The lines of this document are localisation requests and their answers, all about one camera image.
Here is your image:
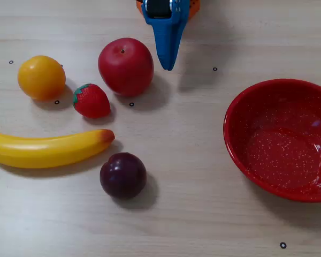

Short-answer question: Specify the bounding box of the orange gripper black motor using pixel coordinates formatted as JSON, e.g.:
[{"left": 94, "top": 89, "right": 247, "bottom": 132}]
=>
[{"left": 135, "top": 0, "right": 201, "bottom": 71}]

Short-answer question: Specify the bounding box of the yellow plastic banana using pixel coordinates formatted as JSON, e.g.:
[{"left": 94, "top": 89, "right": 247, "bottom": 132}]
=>
[{"left": 0, "top": 123, "right": 116, "bottom": 169}]

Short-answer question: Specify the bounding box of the red speckled enamel bowl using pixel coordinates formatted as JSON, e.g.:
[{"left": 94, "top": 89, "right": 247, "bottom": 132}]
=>
[{"left": 223, "top": 78, "right": 321, "bottom": 203}]

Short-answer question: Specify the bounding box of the red plastic apple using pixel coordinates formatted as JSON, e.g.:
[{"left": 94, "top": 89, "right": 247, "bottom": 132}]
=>
[{"left": 97, "top": 37, "right": 155, "bottom": 97}]

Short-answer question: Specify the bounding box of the red plastic strawberry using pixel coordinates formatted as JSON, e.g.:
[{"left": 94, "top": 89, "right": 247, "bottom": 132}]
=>
[{"left": 72, "top": 83, "right": 111, "bottom": 119}]

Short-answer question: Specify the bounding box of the orange plastic citrus fruit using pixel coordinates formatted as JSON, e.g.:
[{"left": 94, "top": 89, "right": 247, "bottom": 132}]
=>
[{"left": 17, "top": 55, "right": 67, "bottom": 102}]

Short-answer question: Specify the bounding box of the dark purple plastic plum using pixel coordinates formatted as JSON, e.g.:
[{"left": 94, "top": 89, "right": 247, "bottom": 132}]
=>
[{"left": 100, "top": 152, "right": 147, "bottom": 200}]

